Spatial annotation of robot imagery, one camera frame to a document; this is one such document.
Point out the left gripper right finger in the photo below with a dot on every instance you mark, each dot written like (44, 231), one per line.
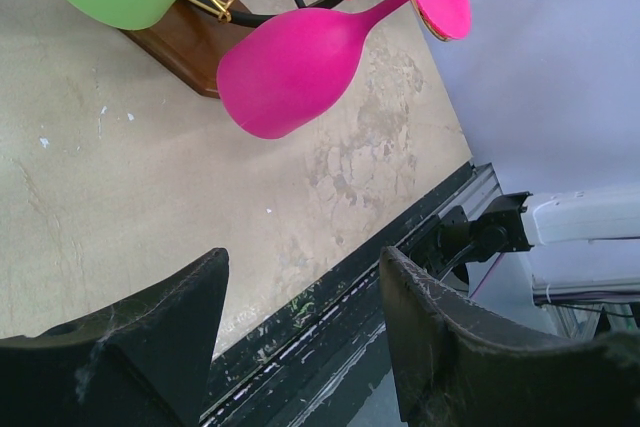
(456, 363)

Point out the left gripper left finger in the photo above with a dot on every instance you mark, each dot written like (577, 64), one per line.
(142, 361)

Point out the pink wine glass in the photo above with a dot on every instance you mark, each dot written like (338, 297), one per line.
(297, 65)

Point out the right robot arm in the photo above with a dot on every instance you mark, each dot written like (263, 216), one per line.
(521, 221)

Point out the gold and black glass rack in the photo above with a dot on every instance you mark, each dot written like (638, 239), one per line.
(190, 41)

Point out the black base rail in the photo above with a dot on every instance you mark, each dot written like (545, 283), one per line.
(316, 360)

